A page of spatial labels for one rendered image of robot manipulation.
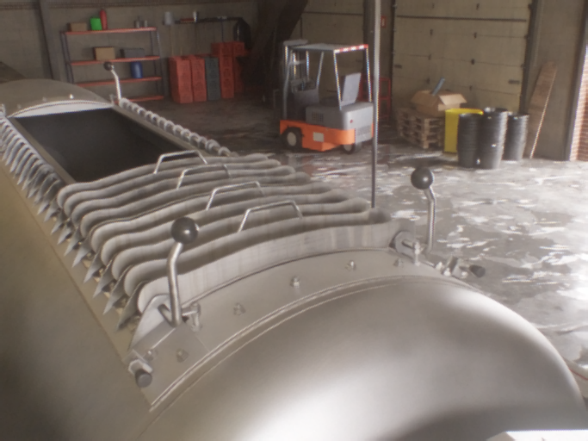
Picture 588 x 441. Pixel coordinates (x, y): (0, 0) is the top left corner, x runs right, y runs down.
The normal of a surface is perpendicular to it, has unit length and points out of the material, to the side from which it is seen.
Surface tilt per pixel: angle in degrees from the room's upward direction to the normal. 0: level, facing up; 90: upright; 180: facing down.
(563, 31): 90
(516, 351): 64
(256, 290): 11
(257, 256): 90
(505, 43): 90
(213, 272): 90
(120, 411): 40
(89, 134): 101
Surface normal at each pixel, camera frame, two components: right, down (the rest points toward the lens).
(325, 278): -0.05, -0.93
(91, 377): -0.59, -0.59
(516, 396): 0.60, -0.09
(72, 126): 0.29, 0.55
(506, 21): -0.87, 0.20
